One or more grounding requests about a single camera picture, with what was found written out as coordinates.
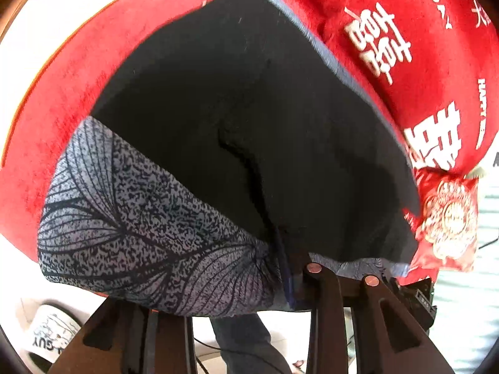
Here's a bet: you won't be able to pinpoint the red plush wedding pillow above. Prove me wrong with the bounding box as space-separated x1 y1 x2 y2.
298 0 498 173

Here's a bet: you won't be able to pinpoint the black and grey patterned pants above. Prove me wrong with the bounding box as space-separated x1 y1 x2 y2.
37 0 419 318

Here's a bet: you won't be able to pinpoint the red plush wedding blanket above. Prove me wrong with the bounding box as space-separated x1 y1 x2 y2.
0 0 399 262

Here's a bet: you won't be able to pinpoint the dark trouser leg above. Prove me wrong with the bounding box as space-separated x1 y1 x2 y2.
211 313 291 374

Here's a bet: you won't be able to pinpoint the white printed slipper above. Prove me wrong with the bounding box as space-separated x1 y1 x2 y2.
25 304 81 371

